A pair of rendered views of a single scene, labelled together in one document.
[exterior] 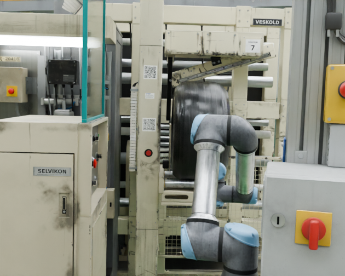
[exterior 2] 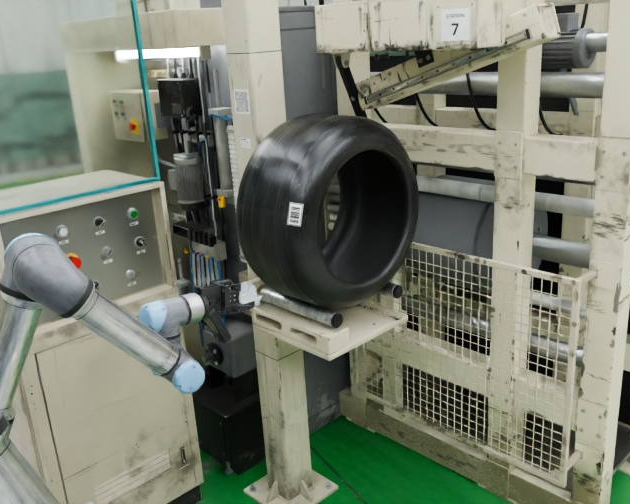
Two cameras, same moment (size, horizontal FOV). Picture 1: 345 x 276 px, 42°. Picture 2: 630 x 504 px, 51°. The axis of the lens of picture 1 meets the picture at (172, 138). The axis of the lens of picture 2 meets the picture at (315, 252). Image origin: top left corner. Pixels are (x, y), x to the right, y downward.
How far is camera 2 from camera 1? 204 cm
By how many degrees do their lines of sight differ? 49
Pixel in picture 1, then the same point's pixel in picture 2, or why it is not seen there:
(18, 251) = not seen: outside the picture
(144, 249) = (266, 384)
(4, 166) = not seen: outside the picture
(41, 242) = not seen: hidden behind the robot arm
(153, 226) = (272, 354)
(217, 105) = (283, 177)
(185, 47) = (343, 39)
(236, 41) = (425, 18)
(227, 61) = (444, 56)
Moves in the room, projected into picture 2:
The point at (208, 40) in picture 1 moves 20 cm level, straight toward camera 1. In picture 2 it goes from (377, 21) to (324, 24)
